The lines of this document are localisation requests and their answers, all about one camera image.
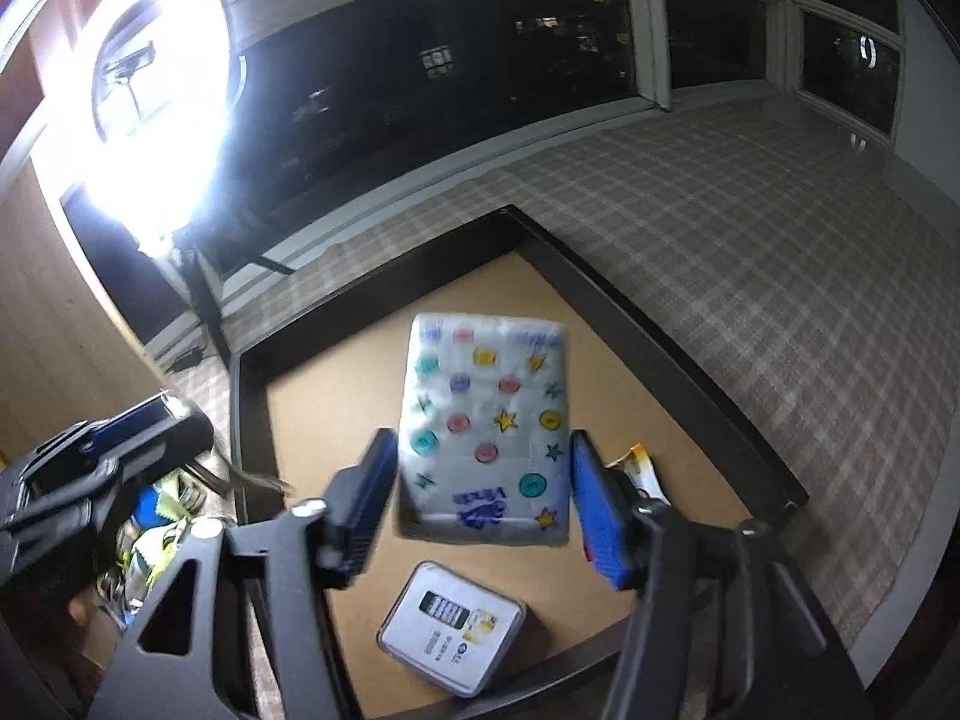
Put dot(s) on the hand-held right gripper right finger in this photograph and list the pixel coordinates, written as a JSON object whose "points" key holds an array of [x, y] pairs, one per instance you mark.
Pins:
{"points": [[596, 517]]}

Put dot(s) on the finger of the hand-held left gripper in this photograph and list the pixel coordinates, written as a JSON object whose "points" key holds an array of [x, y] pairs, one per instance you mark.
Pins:
{"points": [[142, 424]]}

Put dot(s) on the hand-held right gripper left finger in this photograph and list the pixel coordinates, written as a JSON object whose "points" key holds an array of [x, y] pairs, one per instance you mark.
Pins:
{"points": [[373, 499]]}

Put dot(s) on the black tray container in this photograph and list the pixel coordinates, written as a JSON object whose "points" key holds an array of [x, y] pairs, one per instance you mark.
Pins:
{"points": [[330, 405]]}

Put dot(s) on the patterned tissue pack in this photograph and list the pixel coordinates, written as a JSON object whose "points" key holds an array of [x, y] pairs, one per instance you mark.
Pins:
{"points": [[487, 420]]}

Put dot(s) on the yellow white packet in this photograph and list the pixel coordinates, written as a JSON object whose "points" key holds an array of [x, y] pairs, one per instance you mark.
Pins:
{"points": [[641, 469]]}

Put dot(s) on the black power strip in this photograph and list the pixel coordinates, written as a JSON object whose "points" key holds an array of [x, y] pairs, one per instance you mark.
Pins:
{"points": [[186, 360]]}

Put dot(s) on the green snack packet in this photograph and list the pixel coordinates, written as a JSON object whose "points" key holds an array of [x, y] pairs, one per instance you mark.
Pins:
{"points": [[161, 547]]}

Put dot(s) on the black tripod stand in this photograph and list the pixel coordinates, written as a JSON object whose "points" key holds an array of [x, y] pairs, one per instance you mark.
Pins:
{"points": [[199, 292]]}

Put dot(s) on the white rectangular tin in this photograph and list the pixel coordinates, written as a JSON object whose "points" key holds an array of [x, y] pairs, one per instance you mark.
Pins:
{"points": [[450, 630]]}

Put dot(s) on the plaid cloth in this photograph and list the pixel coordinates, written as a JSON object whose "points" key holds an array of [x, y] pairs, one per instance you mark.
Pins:
{"points": [[750, 277]]}

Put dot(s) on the white window frame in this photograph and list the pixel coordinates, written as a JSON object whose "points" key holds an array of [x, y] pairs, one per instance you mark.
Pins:
{"points": [[645, 37]]}

